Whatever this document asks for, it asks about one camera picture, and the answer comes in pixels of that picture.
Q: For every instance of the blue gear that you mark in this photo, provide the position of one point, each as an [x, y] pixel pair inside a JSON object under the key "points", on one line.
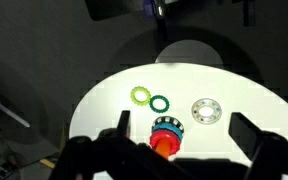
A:
{"points": [[171, 120]]}

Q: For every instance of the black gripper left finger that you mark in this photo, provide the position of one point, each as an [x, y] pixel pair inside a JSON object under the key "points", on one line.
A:
{"points": [[124, 123]]}

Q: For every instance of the white table pedestal base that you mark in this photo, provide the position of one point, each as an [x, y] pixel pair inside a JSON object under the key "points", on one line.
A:
{"points": [[189, 51]]}

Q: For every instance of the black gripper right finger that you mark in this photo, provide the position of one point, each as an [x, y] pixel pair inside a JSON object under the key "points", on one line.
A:
{"points": [[244, 133]]}

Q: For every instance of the yellow strip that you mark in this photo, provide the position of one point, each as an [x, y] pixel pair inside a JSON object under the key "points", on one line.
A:
{"points": [[47, 163]]}

